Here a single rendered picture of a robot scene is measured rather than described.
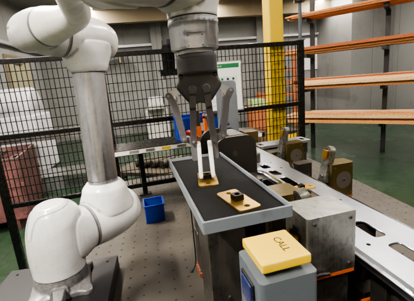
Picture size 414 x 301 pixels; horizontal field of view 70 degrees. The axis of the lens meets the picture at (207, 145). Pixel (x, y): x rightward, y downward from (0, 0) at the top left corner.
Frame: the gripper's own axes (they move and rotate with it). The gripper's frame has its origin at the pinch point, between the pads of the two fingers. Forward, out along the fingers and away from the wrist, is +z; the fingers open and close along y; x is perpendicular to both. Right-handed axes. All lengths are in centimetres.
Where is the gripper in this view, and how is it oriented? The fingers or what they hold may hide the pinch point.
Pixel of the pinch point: (205, 159)
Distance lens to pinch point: 58.7
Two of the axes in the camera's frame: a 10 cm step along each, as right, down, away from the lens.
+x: -0.6, -2.1, 9.8
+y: 9.9, -1.0, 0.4
